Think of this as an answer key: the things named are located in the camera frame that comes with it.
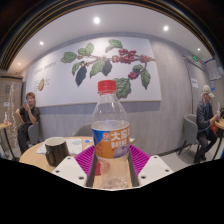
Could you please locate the flat round red coaster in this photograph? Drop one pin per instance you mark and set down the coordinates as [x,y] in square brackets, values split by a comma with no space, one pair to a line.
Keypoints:
[97,168]

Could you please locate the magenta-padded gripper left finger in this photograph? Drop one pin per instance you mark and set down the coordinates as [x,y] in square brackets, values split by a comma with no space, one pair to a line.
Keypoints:
[71,170]

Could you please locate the small round side table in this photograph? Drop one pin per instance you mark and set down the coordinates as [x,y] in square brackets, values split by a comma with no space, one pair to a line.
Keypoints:
[5,125]

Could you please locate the person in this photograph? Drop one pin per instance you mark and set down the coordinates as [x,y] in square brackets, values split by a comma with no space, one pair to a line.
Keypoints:
[28,115]
[203,116]

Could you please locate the round wooden café table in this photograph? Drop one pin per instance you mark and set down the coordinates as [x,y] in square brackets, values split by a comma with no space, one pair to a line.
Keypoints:
[220,124]

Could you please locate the white wall poster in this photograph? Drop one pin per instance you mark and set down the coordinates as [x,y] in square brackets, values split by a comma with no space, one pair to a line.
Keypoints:
[213,69]

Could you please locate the clear red-capped drink bottle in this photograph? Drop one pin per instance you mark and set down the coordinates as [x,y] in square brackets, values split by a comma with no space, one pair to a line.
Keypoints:
[110,146]

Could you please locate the green exit sign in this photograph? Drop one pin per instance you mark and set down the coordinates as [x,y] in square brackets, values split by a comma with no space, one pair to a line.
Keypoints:
[194,58]

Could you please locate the recessed ceiling lights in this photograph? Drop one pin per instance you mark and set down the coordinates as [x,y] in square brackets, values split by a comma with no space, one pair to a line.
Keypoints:
[96,20]

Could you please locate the coffee plant wall mural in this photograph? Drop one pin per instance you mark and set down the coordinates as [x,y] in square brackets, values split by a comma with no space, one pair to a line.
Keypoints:
[50,73]

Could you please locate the dark mug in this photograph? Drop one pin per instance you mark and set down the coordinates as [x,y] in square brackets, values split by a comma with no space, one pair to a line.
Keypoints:
[56,151]

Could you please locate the white paper notice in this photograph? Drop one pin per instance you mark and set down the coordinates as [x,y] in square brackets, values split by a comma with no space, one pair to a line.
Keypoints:
[194,82]

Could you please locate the tall wooden cabinet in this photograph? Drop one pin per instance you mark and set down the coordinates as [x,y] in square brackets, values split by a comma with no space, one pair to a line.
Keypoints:
[10,96]

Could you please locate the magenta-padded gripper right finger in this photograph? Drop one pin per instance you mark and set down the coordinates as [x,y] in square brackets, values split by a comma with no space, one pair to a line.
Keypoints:
[153,168]

